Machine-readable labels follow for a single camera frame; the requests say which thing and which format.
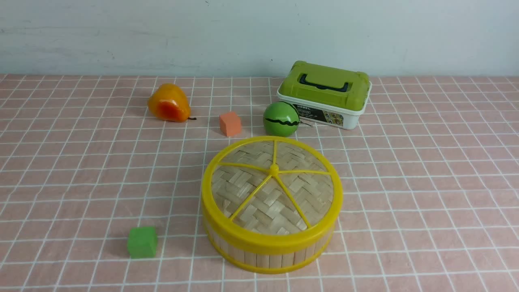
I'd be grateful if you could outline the orange foam cube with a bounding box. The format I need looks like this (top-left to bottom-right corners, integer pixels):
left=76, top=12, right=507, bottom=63
left=219, top=111, right=242, bottom=137

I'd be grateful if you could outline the orange toy pear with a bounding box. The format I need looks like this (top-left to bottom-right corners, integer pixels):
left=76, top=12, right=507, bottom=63
left=148, top=83, right=197, bottom=122

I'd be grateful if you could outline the green toy watermelon ball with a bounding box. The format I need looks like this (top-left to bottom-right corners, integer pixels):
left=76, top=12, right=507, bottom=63
left=263, top=101, right=301, bottom=137

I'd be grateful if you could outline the green foam cube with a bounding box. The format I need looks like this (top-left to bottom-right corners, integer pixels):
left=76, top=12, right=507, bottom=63
left=127, top=225, right=158, bottom=259

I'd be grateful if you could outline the pink checkered tablecloth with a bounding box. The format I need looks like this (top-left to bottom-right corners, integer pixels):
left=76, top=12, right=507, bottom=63
left=0, top=74, right=519, bottom=292

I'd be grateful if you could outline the yellow bamboo steamer basket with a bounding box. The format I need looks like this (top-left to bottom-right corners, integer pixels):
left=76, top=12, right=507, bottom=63
left=203, top=219, right=335, bottom=274

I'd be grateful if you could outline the yellow woven bamboo steamer lid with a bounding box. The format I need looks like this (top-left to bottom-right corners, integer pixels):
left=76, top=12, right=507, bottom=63
left=201, top=135, right=343, bottom=254

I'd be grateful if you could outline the green lidded white storage box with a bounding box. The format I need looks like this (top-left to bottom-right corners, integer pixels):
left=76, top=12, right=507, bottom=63
left=277, top=60, right=371, bottom=130

